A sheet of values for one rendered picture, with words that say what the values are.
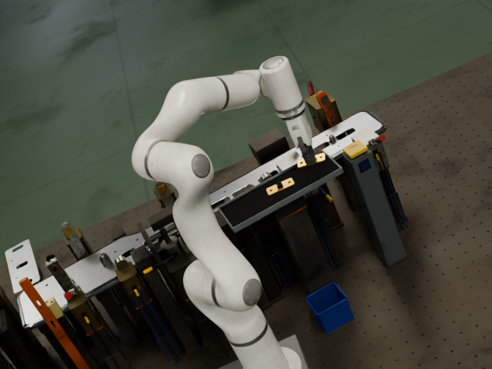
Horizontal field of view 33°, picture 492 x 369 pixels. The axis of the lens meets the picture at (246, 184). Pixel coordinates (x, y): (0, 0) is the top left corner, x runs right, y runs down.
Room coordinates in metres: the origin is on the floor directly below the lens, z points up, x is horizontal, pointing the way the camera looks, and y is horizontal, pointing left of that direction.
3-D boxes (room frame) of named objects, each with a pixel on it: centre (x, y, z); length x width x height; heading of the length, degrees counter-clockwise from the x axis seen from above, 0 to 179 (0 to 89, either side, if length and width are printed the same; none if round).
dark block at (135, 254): (2.13, 0.38, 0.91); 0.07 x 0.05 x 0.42; 8
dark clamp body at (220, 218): (2.16, 0.13, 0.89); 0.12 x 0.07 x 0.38; 8
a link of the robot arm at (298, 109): (2.07, -0.20, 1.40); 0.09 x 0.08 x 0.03; 164
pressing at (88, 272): (2.38, 0.17, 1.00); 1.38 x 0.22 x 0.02; 98
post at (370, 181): (2.11, -0.34, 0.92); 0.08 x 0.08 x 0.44; 8
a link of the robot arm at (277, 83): (2.08, -0.20, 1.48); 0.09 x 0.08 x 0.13; 38
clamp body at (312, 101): (2.65, -0.37, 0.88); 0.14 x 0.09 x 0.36; 8
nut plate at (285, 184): (2.08, -0.09, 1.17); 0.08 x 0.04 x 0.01; 89
